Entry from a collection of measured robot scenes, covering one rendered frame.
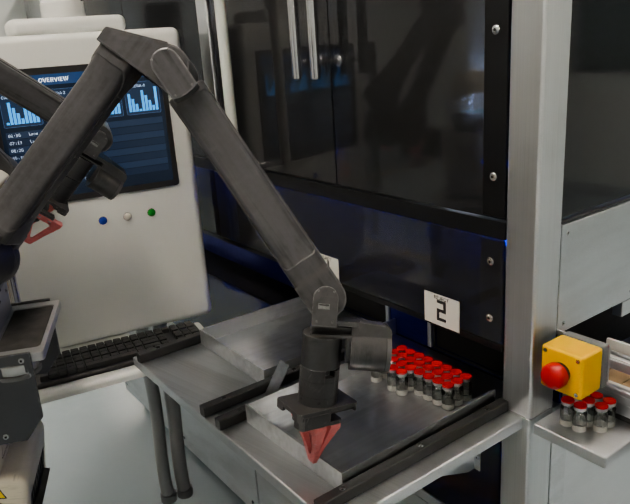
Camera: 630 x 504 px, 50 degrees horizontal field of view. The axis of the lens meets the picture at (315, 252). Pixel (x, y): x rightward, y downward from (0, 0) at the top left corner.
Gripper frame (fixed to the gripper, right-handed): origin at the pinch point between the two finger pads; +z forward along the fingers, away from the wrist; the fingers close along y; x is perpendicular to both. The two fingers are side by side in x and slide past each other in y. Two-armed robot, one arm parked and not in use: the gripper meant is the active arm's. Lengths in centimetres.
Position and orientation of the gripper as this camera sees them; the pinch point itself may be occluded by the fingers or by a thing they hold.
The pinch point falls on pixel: (312, 456)
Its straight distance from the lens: 104.9
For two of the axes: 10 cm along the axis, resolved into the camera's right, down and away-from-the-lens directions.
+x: -5.5, -2.3, 8.0
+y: 8.3, -0.7, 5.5
